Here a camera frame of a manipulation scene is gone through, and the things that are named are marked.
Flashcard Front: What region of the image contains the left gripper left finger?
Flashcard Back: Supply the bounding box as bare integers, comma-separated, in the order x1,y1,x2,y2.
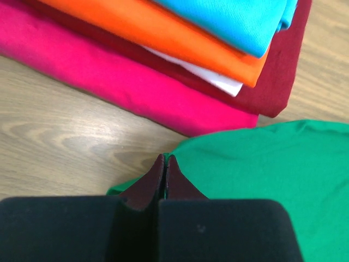
118,154,165,211

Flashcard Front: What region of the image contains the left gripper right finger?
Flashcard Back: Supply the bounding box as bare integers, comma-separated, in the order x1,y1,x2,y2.
165,155,207,200

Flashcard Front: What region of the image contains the green t shirt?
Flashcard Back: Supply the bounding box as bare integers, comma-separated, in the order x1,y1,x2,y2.
106,119,349,262

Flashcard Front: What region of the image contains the folded white t shirt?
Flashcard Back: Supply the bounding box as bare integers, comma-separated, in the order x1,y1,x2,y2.
143,46,243,97

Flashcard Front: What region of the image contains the folded dark red t shirt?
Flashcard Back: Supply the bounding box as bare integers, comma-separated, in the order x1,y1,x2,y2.
26,0,311,117

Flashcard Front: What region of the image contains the folded orange t shirt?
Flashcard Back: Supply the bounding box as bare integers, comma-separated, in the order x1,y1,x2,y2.
44,0,267,87

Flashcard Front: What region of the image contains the folded cyan t shirt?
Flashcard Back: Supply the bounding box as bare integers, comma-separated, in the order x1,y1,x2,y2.
156,0,298,58

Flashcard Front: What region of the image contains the folded pink t shirt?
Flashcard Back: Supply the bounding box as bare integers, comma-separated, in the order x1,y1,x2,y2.
1,1,258,136

